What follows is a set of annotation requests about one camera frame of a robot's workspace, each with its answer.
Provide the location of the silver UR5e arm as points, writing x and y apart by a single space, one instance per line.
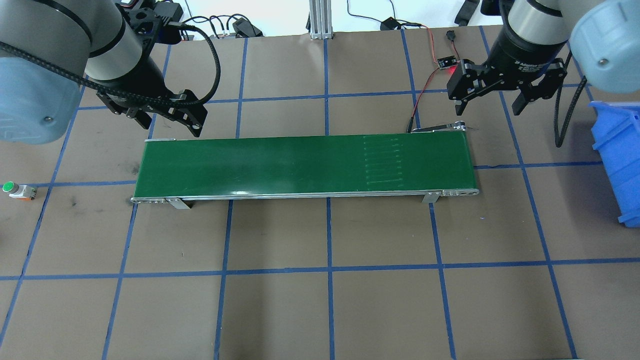
45 30
605 45

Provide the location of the small black sensor board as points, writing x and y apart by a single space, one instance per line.
446 63

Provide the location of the black power adapter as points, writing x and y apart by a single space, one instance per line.
467 12

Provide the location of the black laptop charger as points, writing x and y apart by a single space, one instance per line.
246 27

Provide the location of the large blue storage bin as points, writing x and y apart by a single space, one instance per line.
620 160

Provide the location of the green conveyor belt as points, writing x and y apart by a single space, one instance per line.
300 165

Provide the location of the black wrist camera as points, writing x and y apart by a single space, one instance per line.
167 15

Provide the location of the aluminium profile post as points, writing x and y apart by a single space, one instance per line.
321 20

